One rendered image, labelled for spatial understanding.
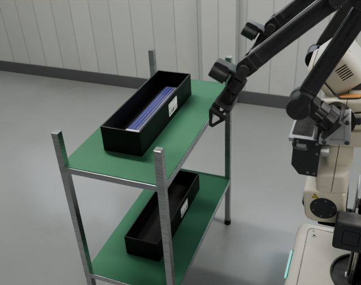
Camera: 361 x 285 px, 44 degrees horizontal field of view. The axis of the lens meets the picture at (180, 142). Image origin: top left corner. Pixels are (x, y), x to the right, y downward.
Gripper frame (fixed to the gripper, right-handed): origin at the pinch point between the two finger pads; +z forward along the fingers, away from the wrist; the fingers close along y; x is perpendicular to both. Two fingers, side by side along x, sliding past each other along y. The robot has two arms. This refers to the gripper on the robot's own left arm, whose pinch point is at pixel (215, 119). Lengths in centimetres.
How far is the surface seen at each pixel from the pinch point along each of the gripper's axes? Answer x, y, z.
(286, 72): 26, -227, 73
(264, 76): 13, -228, 86
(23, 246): -61, -9, 157
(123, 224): -14, -13, 94
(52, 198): -71, -53, 162
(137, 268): 4, 12, 85
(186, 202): 8, -31, 75
